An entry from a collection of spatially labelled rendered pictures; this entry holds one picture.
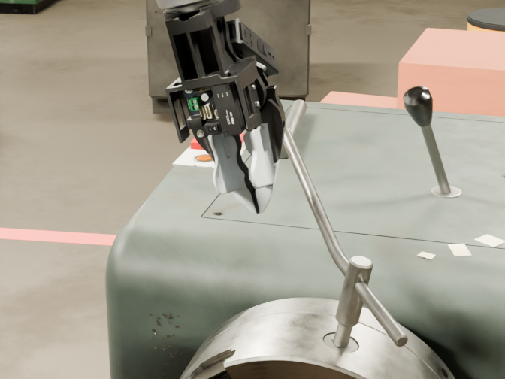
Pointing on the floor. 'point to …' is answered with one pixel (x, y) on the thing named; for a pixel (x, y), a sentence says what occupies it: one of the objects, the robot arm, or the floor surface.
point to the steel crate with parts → (293, 8)
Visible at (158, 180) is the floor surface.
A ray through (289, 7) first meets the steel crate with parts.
